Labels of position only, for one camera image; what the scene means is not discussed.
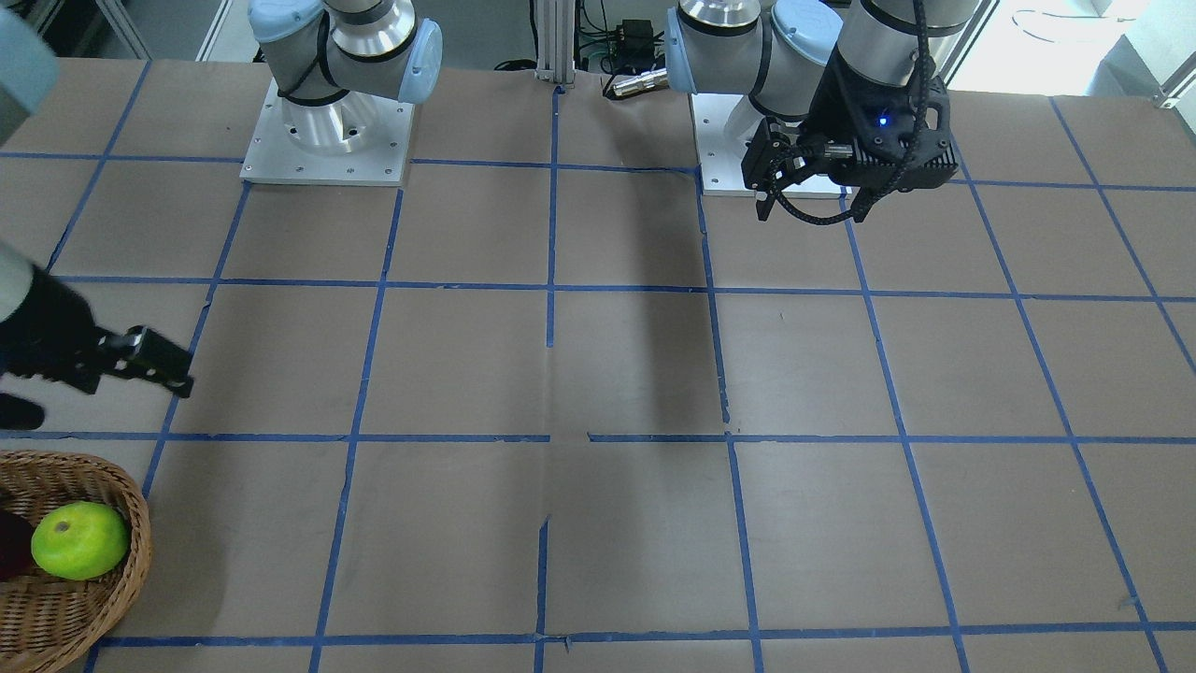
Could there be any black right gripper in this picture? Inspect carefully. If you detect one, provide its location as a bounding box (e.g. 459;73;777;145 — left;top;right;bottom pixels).
0;265;195;432

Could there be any silver metal connector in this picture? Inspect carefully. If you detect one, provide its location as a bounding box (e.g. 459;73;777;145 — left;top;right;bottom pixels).
604;67;669;100

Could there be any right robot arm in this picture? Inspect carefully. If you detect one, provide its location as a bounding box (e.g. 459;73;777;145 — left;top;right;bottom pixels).
4;1;444;399

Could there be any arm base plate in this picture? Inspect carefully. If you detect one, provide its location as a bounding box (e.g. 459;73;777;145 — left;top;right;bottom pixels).
240;82;417;188
690;93;852;198

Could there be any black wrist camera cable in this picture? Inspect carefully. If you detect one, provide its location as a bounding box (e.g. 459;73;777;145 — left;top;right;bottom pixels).
762;0;935;225

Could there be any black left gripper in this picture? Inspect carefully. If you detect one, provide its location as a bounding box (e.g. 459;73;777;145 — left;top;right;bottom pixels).
742;50;960;196

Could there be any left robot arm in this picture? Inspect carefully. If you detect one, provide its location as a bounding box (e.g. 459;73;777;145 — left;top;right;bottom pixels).
663;1;980;219

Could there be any woven wicker basket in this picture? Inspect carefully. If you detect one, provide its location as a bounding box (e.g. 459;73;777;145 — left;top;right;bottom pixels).
1;451;153;672

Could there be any red apple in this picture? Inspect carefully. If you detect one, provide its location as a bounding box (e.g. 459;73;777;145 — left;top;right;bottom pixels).
1;510;36;582

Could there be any green apple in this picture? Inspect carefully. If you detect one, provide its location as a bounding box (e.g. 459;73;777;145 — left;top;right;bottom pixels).
31;501;132;580

